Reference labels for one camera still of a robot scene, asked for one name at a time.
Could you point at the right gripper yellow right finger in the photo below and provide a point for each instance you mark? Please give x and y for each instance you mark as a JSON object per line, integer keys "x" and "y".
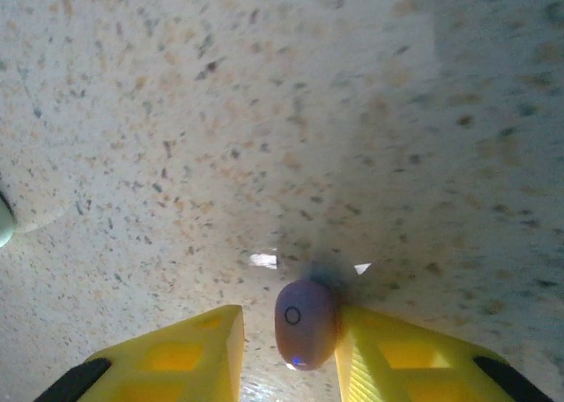
{"x": 418, "y": 362}

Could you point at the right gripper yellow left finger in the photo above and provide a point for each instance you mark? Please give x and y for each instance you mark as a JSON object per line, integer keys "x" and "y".
{"x": 176, "y": 358}

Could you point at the green earbud charging case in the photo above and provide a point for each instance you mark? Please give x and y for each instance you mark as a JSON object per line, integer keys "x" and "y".
{"x": 4, "y": 225}

